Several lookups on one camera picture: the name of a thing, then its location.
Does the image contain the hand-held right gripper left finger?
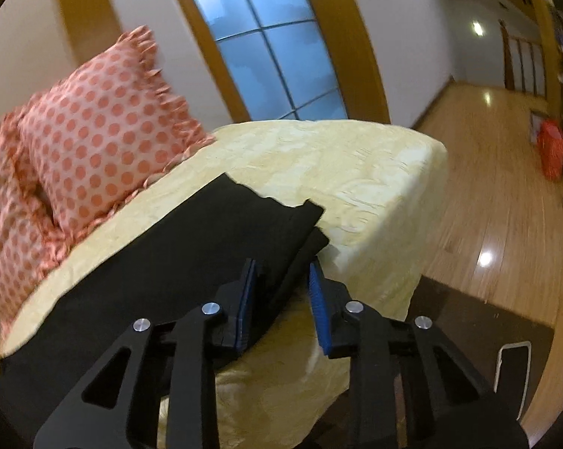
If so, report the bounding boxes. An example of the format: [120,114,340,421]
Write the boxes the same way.
[33,258,260,449]

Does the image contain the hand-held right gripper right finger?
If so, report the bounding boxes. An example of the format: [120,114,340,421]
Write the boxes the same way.
[308,259,496,449]

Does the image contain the black pants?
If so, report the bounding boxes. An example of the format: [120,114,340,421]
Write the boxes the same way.
[0,172,330,428]

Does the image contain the yellow bed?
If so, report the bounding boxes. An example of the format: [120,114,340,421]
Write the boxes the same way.
[0,120,449,449]

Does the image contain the dark floor mat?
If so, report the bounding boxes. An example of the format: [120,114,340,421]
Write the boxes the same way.
[323,275,556,449]

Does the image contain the large polka dot pillow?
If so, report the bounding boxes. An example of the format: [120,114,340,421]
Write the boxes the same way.
[18,25,216,232]

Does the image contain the small polka dot pillow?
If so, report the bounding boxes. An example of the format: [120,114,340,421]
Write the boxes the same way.
[0,107,67,321]

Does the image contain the arched glass door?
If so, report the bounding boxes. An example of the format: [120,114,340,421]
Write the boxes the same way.
[162,0,392,125]

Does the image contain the red bag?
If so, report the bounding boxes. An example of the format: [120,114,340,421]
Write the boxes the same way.
[536,119,563,181]

